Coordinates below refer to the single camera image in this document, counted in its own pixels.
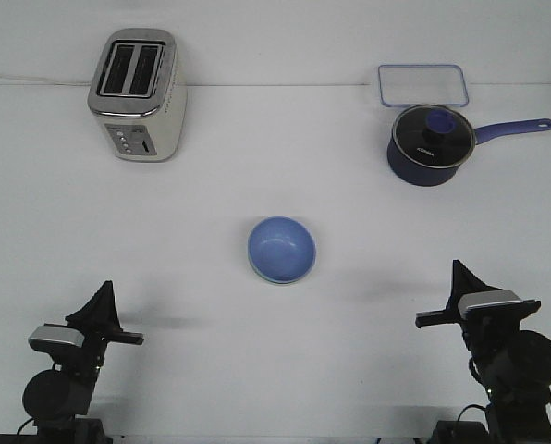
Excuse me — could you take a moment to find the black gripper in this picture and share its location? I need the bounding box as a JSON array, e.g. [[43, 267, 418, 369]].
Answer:
[[48, 280, 144, 384], [415, 259, 541, 365]]

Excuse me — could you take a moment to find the green bowl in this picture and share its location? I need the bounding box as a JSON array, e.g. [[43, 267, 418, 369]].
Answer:
[[254, 270, 308, 286]]

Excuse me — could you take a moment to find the blue bowl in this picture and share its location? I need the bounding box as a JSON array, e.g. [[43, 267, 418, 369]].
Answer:
[[247, 216, 316, 279]]

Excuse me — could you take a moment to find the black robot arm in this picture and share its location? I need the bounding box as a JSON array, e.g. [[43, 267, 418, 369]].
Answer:
[[22, 280, 144, 443], [415, 260, 551, 443]]

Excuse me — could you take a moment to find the glass pot lid blue knob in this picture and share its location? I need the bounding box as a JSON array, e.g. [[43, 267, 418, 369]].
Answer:
[[392, 105, 474, 168]]

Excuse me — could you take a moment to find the silver two-slot toaster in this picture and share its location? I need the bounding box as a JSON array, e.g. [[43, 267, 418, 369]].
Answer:
[[87, 28, 188, 163]]

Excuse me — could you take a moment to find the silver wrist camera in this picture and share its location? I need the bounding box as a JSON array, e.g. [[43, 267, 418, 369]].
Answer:
[[457, 290, 522, 320], [28, 324, 85, 352]]

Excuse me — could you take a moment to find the blue saucepan with handle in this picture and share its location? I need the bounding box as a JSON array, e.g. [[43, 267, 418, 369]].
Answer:
[[387, 117, 551, 187]]

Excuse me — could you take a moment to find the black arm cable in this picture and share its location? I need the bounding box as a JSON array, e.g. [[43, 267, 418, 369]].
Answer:
[[455, 360, 551, 444], [15, 415, 41, 438]]

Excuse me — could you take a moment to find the white toaster power cord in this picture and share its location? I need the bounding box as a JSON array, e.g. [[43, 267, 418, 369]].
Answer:
[[0, 70, 94, 88]]

